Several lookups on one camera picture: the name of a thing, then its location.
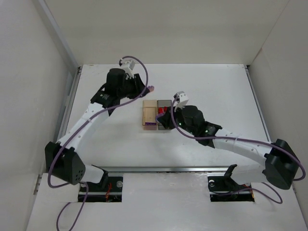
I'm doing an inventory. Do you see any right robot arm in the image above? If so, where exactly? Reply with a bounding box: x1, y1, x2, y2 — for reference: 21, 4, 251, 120
157, 105, 299, 190

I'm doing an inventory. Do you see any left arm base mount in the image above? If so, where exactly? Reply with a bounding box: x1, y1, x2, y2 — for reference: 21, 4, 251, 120
77, 172, 124, 203

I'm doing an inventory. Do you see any aluminium rail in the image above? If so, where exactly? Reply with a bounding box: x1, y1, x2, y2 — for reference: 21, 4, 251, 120
96, 166, 281, 173
33, 66, 82, 195
244, 66, 299, 190

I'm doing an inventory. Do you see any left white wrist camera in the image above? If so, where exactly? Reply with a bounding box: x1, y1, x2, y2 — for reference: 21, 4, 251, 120
119, 59, 135, 79

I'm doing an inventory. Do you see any aluminium right rail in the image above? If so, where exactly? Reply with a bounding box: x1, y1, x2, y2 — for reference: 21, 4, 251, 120
244, 66, 299, 190

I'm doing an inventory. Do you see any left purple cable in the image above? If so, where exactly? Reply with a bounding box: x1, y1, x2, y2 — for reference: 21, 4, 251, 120
48, 55, 148, 231

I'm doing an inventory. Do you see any amber transparent container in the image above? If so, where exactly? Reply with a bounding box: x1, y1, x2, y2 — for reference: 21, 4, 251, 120
142, 100, 158, 130

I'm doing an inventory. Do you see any aluminium front rail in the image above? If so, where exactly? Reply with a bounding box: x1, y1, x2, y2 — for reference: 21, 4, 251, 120
96, 166, 281, 173

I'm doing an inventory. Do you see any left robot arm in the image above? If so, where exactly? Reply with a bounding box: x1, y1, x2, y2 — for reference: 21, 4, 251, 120
45, 68, 147, 188

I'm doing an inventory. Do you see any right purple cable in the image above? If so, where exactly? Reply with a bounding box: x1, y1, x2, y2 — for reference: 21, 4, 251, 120
155, 96, 303, 205

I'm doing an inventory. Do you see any grey transparent container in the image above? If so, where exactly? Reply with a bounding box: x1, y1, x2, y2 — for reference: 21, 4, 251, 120
157, 100, 172, 130

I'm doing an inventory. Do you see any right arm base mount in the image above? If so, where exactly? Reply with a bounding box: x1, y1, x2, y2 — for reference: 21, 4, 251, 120
207, 164, 255, 202

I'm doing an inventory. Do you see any purple lego piece with butterfly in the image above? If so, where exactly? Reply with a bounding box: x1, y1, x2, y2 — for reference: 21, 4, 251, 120
146, 86, 154, 93

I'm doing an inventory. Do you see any aluminium left rail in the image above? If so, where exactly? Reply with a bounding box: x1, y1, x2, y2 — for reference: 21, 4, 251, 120
33, 66, 82, 195

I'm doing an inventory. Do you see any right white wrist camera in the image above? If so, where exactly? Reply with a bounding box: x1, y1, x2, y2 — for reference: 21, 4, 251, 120
174, 91, 189, 110

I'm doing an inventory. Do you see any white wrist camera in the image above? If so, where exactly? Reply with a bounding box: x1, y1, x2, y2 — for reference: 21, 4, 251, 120
174, 91, 189, 110
119, 59, 135, 79

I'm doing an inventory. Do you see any purple cable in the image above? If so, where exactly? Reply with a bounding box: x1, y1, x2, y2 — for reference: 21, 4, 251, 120
48, 55, 148, 231
155, 96, 303, 205

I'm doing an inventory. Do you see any red curved lego brick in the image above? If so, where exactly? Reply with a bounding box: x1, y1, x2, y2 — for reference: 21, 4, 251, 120
158, 107, 167, 114

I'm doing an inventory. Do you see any purple curved lego brick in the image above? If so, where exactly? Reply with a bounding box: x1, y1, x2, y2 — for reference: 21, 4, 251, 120
144, 122, 157, 126

